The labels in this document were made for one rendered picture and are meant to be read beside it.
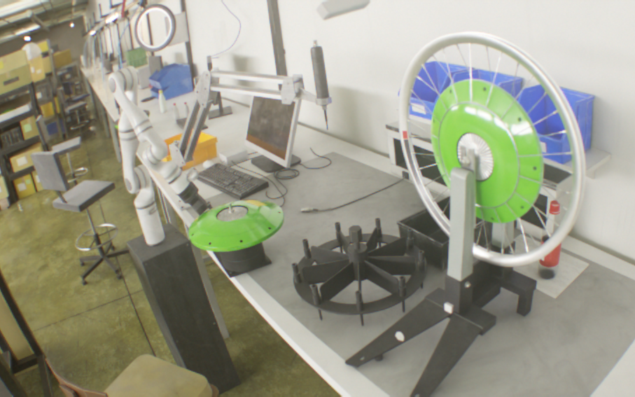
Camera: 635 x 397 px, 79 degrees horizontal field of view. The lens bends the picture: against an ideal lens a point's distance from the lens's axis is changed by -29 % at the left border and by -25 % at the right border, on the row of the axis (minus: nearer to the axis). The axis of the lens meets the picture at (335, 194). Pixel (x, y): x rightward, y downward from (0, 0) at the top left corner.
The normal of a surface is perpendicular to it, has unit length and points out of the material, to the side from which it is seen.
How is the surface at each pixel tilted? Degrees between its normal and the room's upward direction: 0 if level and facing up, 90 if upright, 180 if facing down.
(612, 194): 90
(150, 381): 0
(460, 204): 87
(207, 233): 20
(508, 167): 90
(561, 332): 0
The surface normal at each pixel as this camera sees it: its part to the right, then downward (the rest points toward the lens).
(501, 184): -0.68, 0.47
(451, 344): -0.37, -0.75
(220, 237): -0.17, -0.66
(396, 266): -0.20, 0.49
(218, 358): 0.64, 0.25
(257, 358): -0.13, -0.90
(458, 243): -0.80, 0.29
